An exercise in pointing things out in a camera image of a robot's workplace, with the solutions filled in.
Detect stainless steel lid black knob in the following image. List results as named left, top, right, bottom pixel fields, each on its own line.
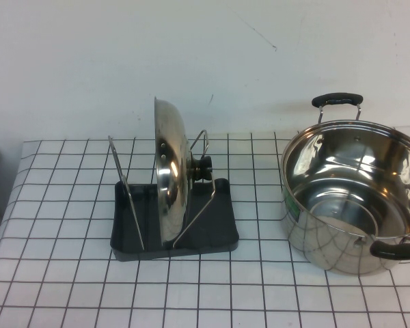
left=152, top=96, right=215, bottom=247

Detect white black-grid tablecloth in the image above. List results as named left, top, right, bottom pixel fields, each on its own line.
left=0, top=125, right=410, bottom=328

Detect black tray wire lid rack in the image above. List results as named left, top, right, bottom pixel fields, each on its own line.
left=107, top=128, right=241, bottom=263

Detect stainless steel pot black handles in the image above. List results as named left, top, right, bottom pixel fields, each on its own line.
left=280, top=91, right=410, bottom=277

